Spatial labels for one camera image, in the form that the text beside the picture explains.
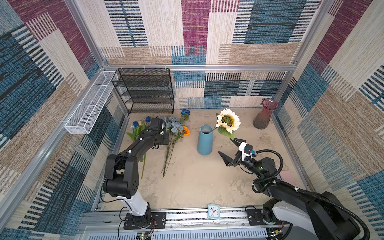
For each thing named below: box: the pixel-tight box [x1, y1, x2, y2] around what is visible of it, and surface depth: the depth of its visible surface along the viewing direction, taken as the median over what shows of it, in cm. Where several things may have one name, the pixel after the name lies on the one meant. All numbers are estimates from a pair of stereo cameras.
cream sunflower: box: [210, 108, 241, 140], surface depth 62 cm
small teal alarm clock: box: [207, 204, 220, 220], surface depth 76 cm
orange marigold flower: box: [181, 126, 191, 137], surface depth 106 cm
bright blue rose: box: [181, 109, 191, 122], surface depth 114 cm
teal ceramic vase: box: [197, 124, 214, 156], surface depth 88 cm
